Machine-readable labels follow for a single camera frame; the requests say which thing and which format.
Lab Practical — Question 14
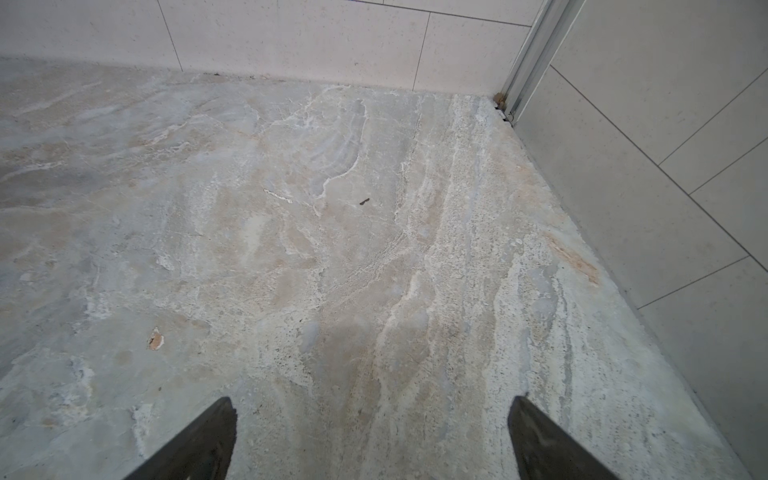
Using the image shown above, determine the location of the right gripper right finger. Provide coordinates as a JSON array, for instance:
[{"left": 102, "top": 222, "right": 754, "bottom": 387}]
[{"left": 507, "top": 396, "right": 618, "bottom": 480}]

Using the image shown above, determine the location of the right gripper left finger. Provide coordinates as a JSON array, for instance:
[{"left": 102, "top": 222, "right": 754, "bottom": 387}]
[{"left": 125, "top": 396, "right": 238, "bottom": 480}]

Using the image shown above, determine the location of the right corner aluminium post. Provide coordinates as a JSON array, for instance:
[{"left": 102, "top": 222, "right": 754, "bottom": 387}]
[{"left": 494, "top": 0, "right": 585, "bottom": 127}]

